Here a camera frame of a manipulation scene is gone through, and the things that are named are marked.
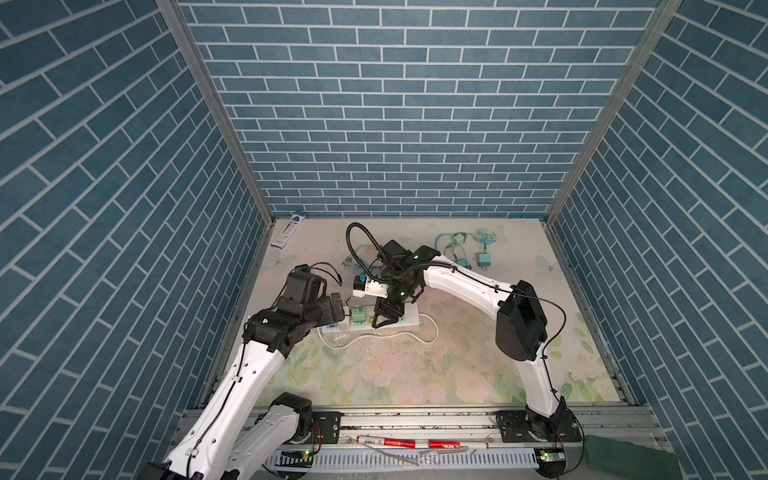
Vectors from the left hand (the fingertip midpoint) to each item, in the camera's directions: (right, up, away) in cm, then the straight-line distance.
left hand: (327, 305), depth 77 cm
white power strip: (+22, -7, +15) cm, 27 cm away
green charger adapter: (+7, -5, +10) cm, 13 cm away
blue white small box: (-25, +21, +39) cm, 51 cm away
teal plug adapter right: (+49, +10, +28) cm, 58 cm away
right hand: (+12, -3, +6) cm, 13 cm away
